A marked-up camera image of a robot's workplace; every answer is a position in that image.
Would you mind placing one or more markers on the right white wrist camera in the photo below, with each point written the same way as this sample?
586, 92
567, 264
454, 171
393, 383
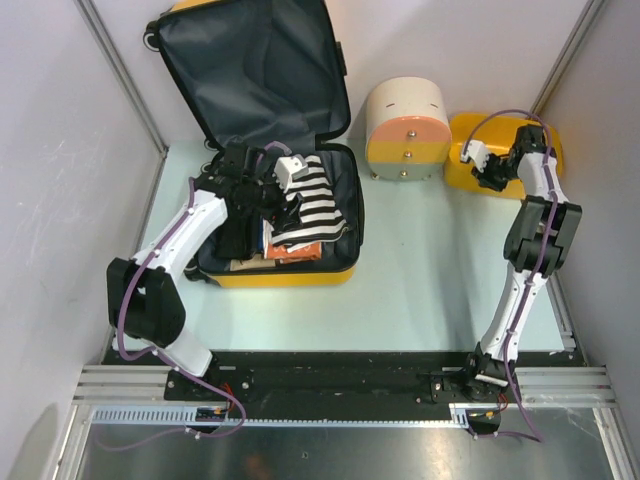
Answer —
475, 152

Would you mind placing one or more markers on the orange white packet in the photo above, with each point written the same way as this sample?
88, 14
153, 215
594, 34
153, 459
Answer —
294, 254

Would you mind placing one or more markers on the yellow plastic basket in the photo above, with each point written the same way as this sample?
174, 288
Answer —
499, 134

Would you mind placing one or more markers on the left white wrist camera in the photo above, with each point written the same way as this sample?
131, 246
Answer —
288, 169

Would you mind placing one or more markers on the yellow Pikachu suitcase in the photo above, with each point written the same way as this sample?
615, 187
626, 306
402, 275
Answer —
258, 72

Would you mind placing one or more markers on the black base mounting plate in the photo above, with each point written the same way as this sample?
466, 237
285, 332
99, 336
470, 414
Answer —
344, 386

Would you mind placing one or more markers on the beige tube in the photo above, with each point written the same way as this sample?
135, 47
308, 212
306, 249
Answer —
257, 262

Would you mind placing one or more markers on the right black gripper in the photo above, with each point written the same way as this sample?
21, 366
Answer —
485, 179

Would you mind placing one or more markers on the aluminium frame rail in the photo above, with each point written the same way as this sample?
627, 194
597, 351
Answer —
140, 396

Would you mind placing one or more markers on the blue white box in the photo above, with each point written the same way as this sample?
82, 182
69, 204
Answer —
265, 236

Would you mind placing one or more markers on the black pouch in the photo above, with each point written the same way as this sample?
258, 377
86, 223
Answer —
239, 237

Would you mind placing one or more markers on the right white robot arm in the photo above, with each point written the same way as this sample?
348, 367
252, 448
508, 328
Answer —
536, 246

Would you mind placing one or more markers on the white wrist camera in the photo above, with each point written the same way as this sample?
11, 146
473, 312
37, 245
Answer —
288, 169
475, 152

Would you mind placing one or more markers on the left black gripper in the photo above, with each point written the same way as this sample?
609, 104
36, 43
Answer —
291, 214

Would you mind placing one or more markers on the white round drawer cabinet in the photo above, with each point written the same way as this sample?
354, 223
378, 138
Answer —
408, 136

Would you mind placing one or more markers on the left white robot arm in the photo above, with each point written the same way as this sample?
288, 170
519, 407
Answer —
238, 189

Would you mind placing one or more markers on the black white striped cloth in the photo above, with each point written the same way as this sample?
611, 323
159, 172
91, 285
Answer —
320, 219

